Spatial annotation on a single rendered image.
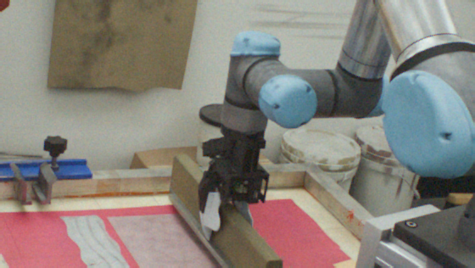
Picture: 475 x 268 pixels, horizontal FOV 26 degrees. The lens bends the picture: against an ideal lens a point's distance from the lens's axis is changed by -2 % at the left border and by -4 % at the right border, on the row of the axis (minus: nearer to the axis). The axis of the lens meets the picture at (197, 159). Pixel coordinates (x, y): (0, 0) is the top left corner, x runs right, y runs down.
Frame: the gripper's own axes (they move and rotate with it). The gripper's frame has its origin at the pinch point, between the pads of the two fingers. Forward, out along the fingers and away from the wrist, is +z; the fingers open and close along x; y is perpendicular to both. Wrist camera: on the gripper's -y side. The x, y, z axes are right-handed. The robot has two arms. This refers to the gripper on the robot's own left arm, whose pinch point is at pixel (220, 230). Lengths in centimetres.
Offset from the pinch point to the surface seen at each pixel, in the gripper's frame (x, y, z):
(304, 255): 15.8, 2.9, 4.8
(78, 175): -18.1, -24.2, 0.7
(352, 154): 135, -165, 68
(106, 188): -12.3, -24.2, 3.8
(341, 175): 130, -162, 75
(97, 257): -21.3, -0.3, 4.0
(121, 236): -14.3, -8.4, 4.9
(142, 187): -5.2, -24.2, 3.9
